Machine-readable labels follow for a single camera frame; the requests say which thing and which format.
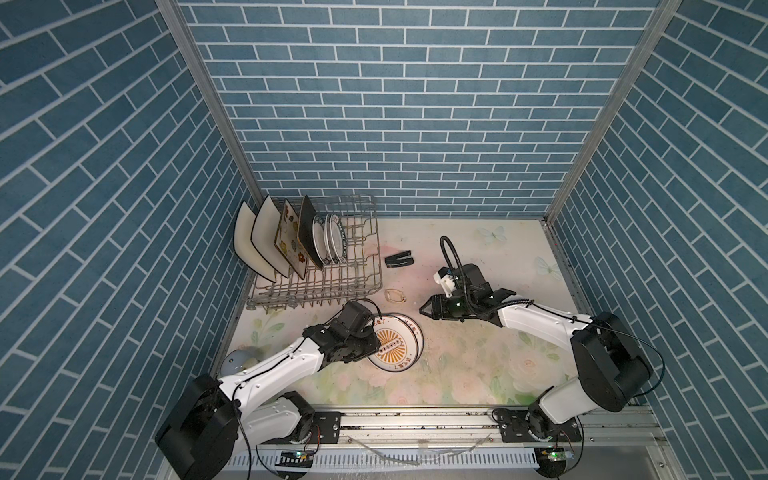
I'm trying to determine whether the black square plate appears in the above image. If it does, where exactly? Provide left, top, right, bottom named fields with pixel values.
left=298, top=195, right=324, bottom=270

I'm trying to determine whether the white cable duct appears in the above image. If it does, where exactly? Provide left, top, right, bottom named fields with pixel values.
left=223, top=448, right=539, bottom=474

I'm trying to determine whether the left base circuit board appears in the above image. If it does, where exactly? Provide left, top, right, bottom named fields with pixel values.
left=275, top=451, right=315, bottom=470

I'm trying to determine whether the grey wire dish rack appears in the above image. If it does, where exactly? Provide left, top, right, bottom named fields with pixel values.
left=245, top=195, right=382, bottom=310

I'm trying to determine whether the black stapler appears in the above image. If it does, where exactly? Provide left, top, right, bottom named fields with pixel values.
left=384, top=250, right=414, bottom=268

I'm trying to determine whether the white square plate outer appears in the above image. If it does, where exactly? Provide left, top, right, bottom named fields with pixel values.
left=233, top=202, right=276, bottom=283

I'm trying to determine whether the right base circuit board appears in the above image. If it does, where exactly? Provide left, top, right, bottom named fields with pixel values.
left=535, top=447, right=573, bottom=468

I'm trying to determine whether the round plate orange sunburst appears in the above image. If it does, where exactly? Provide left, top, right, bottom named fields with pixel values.
left=400, top=315, right=425, bottom=360

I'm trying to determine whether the white square plate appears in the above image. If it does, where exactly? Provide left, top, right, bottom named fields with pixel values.
left=251, top=196, right=292, bottom=278
left=233, top=202, right=276, bottom=283

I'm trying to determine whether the base circuit board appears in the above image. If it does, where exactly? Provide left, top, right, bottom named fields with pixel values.
left=535, top=447, right=573, bottom=468
left=275, top=451, right=315, bottom=470

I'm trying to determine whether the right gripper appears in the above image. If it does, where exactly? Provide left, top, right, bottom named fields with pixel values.
left=418, top=294, right=475, bottom=321

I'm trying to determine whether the green rim round plate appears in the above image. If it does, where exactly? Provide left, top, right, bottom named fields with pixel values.
left=329, top=214, right=348, bottom=263

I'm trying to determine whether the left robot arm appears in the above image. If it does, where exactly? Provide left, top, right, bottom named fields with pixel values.
left=155, top=299, right=381, bottom=479

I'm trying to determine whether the floral square plate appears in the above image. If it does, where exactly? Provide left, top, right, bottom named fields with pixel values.
left=274, top=200, right=308, bottom=280

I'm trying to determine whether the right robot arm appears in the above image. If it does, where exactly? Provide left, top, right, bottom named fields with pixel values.
left=419, top=264, right=653, bottom=442

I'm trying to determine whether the white round bowl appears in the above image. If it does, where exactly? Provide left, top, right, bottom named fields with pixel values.
left=219, top=347, right=259, bottom=377

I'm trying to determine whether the aluminium mounting rail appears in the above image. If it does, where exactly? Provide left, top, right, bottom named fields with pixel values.
left=155, top=405, right=685, bottom=480

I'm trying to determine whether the white square plate inner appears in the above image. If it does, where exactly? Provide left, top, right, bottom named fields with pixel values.
left=251, top=196, right=292, bottom=278

